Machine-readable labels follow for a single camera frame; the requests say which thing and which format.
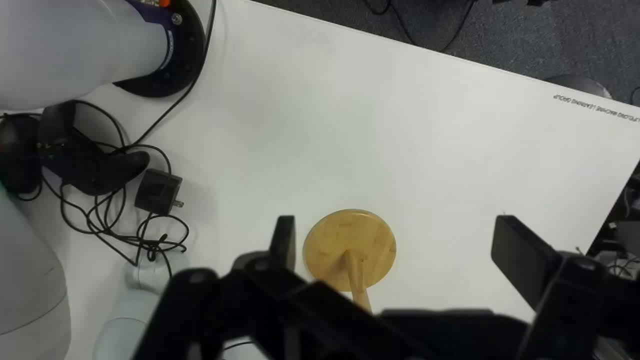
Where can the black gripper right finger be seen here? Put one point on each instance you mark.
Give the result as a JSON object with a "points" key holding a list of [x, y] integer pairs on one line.
{"points": [[523, 261]]}

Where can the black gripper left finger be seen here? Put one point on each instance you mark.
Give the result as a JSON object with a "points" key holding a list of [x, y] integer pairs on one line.
{"points": [[283, 242]]}

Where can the wooden peg stand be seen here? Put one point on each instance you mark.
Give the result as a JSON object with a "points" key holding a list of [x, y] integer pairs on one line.
{"points": [[347, 232]]}

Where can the dark equipment beside table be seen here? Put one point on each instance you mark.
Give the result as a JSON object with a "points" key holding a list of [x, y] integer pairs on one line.
{"points": [[627, 201]]}

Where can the black power adapter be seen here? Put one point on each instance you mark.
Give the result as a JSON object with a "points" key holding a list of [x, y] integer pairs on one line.
{"points": [[158, 192]]}

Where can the clear plastic bag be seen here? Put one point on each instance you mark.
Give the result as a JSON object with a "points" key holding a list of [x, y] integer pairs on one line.
{"points": [[122, 332]]}

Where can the grey chair base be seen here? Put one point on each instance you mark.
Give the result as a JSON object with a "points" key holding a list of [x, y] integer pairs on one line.
{"points": [[582, 84]]}

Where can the black round cobot base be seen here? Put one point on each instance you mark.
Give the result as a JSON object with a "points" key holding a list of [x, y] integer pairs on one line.
{"points": [[190, 47]]}

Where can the black handheld controller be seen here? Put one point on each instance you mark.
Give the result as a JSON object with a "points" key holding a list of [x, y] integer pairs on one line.
{"points": [[73, 160]]}

